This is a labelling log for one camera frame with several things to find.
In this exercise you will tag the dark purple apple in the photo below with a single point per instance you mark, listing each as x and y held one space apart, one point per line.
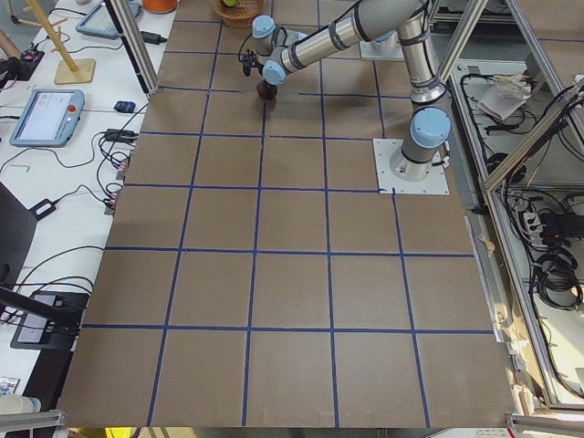
266 91

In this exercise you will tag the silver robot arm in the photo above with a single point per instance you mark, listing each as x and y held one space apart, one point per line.
280 52

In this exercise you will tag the woven wicker basket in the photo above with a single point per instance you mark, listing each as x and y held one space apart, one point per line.
242 15

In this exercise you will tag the small blue object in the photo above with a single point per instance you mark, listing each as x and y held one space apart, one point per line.
124 106

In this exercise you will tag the black power adapter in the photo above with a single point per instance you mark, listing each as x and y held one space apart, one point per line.
43 208

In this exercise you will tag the crumpled white paper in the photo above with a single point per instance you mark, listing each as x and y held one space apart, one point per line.
506 94

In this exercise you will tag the orange container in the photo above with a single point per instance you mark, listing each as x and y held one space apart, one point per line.
160 6

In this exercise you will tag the blue teach pendant near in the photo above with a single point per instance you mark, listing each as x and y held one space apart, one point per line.
49 118

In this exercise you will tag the blue teach pendant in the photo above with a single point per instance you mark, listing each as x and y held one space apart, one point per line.
49 118
97 23

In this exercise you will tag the black power strip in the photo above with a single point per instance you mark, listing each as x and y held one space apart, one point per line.
556 226

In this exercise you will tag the black monitor stand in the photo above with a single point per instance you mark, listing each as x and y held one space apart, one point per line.
46 314

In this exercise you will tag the wooden mug tree stand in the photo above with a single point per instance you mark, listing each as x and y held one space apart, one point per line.
69 70

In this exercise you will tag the blue teach pendant far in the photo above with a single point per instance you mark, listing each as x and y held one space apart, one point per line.
97 23

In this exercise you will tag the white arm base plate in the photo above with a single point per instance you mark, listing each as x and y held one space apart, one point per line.
389 50
396 175

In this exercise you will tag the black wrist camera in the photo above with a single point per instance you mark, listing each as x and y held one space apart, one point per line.
247 61

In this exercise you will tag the aluminium frame post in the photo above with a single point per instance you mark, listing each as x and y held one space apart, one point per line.
132 40

